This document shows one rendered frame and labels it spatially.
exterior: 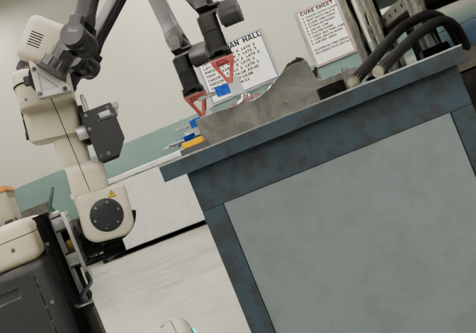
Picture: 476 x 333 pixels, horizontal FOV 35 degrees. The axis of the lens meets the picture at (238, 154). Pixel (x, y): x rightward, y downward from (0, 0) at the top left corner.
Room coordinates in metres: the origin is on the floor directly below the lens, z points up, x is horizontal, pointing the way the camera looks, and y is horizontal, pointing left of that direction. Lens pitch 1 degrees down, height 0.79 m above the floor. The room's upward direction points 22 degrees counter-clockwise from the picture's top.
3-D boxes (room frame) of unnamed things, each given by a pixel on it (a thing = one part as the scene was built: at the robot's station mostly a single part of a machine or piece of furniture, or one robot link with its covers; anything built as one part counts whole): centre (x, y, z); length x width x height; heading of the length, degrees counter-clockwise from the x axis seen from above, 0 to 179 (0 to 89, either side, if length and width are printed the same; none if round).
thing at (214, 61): (2.13, -0.06, 0.99); 0.07 x 0.07 x 0.09; 88
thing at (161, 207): (9.39, 1.26, 0.47); 1.52 x 0.77 x 0.94; 81
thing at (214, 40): (2.14, -0.06, 1.06); 0.10 x 0.07 x 0.07; 178
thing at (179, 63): (2.44, 0.05, 1.08); 0.07 x 0.06 x 0.07; 71
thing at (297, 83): (2.37, -0.17, 0.87); 0.50 x 0.26 x 0.14; 88
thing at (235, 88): (2.15, -0.02, 0.93); 0.13 x 0.05 x 0.05; 88
